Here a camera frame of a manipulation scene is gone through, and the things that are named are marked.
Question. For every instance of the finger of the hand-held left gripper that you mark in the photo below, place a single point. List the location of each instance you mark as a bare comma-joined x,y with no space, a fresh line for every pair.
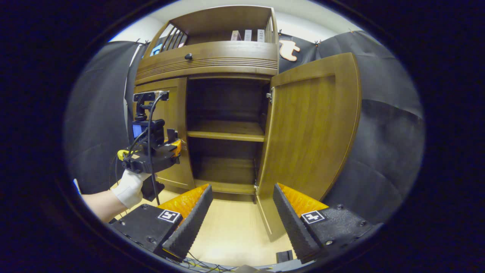
176,147

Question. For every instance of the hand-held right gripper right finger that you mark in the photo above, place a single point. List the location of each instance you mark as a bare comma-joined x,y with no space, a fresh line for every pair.
291,227

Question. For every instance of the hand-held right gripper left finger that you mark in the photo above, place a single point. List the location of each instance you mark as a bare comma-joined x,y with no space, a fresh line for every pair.
193,223

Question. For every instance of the wooden cabinet door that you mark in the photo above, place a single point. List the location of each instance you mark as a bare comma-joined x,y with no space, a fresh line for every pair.
310,132
176,110

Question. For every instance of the wooden double-door shoe cabinet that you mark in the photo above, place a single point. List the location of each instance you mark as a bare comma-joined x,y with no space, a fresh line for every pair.
212,60

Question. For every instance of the wooden inner shelf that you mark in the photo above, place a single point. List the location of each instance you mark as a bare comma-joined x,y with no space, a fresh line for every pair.
227,132

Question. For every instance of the black backdrop cloth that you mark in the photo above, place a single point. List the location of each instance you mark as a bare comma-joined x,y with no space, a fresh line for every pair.
386,144

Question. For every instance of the pale grey upright book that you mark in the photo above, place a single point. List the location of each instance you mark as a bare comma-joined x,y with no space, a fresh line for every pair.
247,35

